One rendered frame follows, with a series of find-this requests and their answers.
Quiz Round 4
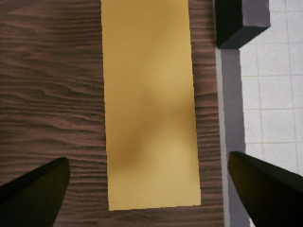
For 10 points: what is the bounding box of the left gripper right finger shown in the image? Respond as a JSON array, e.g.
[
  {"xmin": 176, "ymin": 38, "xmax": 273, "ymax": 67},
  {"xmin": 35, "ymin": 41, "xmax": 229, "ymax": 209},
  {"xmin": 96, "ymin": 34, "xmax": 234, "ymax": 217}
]
[{"xmin": 228, "ymin": 151, "xmax": 303, "ymax": 227}]

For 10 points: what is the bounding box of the yellow cardboard carton side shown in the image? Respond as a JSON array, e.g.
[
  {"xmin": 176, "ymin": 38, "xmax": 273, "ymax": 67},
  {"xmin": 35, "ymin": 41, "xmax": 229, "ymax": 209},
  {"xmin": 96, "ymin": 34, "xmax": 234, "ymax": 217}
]
[{"xmin": 101, "ymin": 0, "xmax": 201, "ymax": 211}]

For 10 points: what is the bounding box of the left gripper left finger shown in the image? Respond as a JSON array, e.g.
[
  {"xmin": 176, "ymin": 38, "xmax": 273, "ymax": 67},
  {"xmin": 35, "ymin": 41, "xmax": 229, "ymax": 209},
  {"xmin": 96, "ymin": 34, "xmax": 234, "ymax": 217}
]
[{"xmin": 0, "ymin": 157, "xmax": 70, "ymax": 227}]

